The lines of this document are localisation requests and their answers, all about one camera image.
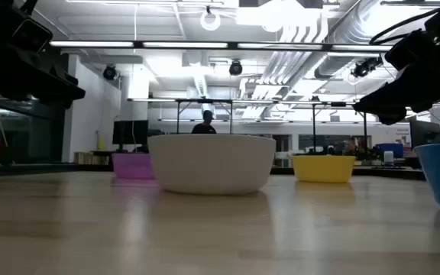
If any person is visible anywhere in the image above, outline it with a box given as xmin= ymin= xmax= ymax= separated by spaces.
xmin=190 ymin=109 xmax=218 ymax=135

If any large white bowl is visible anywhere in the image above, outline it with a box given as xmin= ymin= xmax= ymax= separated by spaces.
xmin=147 ymin=133 xmax=277 ymax=196

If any blue box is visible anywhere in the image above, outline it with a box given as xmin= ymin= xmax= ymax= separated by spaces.
xmin=375 ymin=142 xmax=405 ymax=159

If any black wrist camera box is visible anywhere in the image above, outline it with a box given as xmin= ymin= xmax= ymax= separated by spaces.
xmin=384 ymin=29 xmax=432 ymax=72
xmin=11 ymin=17 xmax=54 ymax=55

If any round black ceiling camera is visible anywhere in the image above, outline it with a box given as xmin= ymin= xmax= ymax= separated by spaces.
xmin=102 ymin=64 xmax=118 ymax=82
xmin=228 ymin=60 xmax=244 ymax=77

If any black computer monitor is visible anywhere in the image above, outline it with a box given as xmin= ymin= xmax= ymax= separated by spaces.
xmin=409 ymin=119 xmax=440 ymax=150
xmin=112 ymin=119 xmax=150 ymax=152

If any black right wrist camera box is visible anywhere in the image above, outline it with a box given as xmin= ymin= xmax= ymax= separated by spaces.
xmin=384 ymin=29 xmax=432 ymax=72

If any black camera on mount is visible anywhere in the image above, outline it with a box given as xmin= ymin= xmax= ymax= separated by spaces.
xmin=350 ymin=56 xmax=384 ymax=79

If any silver ceiling duct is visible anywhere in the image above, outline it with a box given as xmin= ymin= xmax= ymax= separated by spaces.
xmin=313 ymin=0 xmax=400 ymax=79

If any purple plastic bowl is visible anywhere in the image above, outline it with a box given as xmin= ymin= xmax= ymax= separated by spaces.
xmin=111 ymin=152 xmax=156 ymax=180

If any white ring loop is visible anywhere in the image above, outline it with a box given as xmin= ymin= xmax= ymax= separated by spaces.
xmin=199 ymin=8 xmax=222 ymax=32

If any LED light strip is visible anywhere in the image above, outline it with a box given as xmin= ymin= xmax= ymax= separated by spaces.
xmin=142 ymin=41 xmax=229 ymax=50
xmin=331 ymin=44 xmax=393 ymax=53
xmin=237 ymin=42 xmax=323 ymax=51
xmin=49 ymin=40 xmax=134 ymax=49

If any stack of books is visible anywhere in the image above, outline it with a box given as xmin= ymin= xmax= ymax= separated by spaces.
xmin=73 ymin=151 xmax=111 ymax=167

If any black metal frame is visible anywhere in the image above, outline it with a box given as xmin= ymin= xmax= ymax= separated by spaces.
xmin=127 ymin=98 xmax=235 ymax=135
xmin=271 ymin=99 xmax=369 ymax=156

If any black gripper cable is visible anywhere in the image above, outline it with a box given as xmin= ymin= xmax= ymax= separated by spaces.
xmin=368 ymin=6 xmax=440 ymax=46

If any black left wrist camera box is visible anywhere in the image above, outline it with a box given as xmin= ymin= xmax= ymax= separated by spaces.
xmin=11 ymin=17 xmax=54 ymax=55

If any green plant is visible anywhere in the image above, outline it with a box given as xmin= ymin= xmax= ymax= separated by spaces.
xmin=353 ymin=145 xmax=384 ymax=162

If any yellow plastic bowl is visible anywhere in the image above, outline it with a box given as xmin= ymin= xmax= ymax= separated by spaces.
xmin=291 ymin=154 xmax=357 ymax=184

